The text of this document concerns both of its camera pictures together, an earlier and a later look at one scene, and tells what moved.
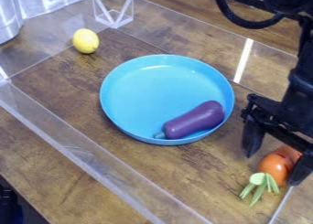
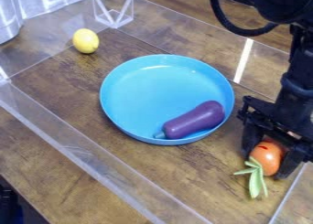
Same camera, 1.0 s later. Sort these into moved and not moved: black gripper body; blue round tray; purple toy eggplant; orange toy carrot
Moved: orange toy carrot
Not moved: blue round tray; purple toy eggplant; black gripper body
